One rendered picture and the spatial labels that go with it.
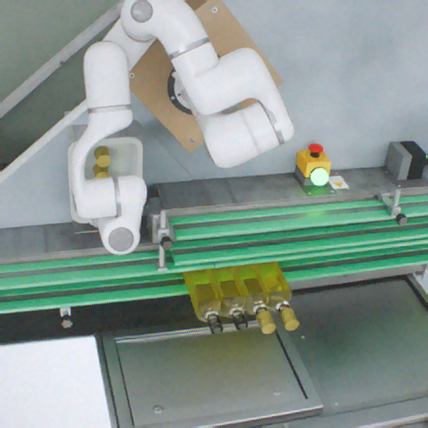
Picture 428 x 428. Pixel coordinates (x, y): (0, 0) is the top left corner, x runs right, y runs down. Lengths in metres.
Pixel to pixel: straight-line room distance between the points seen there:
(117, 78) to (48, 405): 0.74
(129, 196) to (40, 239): 0.49
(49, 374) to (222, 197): 0.60
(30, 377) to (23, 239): 0.35
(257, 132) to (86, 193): 0.34
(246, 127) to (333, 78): 0.53
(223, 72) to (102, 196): 0.32
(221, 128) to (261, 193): 0.49
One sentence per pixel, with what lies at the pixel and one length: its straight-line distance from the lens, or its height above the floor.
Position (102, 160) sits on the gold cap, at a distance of 1.65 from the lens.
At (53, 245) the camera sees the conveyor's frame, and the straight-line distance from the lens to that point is 1.73.
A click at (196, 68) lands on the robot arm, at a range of 1.30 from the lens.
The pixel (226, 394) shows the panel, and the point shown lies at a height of 1.23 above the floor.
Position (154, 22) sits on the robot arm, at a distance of 1.29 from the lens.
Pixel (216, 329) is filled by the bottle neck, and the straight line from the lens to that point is 1.61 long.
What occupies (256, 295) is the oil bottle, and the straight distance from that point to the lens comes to 1.65.
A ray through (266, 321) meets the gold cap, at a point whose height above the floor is 1.15.
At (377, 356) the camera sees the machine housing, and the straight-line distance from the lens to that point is 1.84.
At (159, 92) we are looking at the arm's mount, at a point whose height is 0.84.
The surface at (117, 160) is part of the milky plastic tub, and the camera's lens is 1.71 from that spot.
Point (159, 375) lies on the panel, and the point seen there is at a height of 1.15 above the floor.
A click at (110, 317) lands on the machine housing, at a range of 1.85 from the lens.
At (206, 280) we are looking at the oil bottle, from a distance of 1.68.
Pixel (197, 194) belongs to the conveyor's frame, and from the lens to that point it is 1.74.
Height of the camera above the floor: 2.24
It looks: 52 degrees down
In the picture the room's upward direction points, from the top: 156 degrees clockwise
